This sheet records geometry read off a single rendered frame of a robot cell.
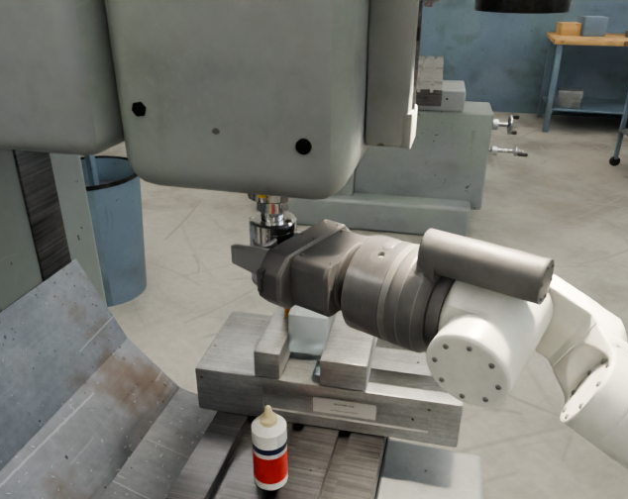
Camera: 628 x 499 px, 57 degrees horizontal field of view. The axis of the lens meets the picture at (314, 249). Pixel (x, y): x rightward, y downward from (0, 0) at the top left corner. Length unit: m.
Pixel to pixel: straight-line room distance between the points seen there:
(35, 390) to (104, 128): 0.44
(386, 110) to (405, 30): 0.06
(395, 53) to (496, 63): 6.58
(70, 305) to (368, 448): 0.46
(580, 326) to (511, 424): 1.80
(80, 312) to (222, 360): 0.23
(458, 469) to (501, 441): 1.34
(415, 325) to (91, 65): 0.32
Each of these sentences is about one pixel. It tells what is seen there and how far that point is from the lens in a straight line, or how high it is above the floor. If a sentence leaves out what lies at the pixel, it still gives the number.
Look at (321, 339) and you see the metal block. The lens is 0.77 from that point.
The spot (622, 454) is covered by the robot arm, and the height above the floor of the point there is 1.17.
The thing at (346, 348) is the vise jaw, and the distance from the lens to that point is 0.76.
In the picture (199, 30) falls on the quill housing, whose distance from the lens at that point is 0.44.
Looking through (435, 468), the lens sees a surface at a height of 0.85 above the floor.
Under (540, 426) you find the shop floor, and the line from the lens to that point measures 2.32.
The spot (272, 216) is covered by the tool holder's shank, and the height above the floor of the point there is 1.26.
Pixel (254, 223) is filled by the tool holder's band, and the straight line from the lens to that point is 0.56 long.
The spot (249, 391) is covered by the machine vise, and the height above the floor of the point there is 0.97.
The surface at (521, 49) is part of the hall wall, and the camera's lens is 7.05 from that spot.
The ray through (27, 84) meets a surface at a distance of 0.50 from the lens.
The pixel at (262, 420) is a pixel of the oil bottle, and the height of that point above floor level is 1.02.
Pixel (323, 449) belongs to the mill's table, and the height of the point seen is 0.93.
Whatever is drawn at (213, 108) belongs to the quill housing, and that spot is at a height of 1.38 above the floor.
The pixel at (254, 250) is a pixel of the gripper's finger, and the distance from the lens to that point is 0.56.
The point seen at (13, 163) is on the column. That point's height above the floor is 1.26.
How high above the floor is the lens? 1.48
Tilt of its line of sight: 26 degrees down
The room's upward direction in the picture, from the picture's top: straight up
